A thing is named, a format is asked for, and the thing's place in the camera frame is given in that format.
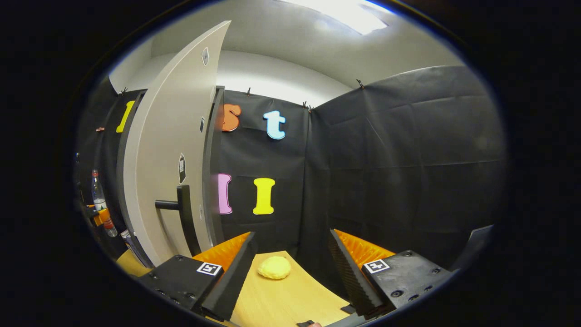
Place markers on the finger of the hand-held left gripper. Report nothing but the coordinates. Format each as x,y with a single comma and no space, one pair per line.
102,217

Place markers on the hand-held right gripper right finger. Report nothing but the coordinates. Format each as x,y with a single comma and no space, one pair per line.
352,279

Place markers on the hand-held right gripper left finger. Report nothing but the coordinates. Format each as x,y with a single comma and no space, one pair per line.
233,277

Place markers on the clear plastic bottle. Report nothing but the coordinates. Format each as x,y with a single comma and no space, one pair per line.
99,195

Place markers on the beige cabinet door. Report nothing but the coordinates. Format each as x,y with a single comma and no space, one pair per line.
168,136

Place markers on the yellow lumpy object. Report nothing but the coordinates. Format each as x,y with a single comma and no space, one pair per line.
274,267

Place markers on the black backdrop cloth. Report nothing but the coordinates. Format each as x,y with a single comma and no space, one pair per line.
386,159

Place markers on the dark grey slab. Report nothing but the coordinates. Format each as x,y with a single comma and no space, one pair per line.
474,247

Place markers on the long ceiling light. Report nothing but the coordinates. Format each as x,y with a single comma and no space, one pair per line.
345,13

